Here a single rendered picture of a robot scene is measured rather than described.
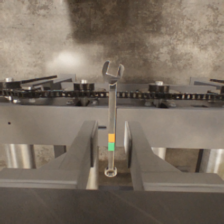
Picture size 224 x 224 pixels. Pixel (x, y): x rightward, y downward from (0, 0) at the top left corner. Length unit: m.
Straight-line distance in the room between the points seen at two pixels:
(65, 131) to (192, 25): 1.47
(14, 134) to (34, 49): 1.29
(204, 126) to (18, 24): 1.61
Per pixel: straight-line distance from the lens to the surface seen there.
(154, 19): 1.57
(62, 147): 0.85
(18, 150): 0.78
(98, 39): 1.51
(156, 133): 0.37
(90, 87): 0.62
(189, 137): 0.39
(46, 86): 0.74
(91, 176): 0.75
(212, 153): 0.82
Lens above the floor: 1.49
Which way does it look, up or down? 74 degrees down
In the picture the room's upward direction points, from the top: 178 degrees counter-clockwise
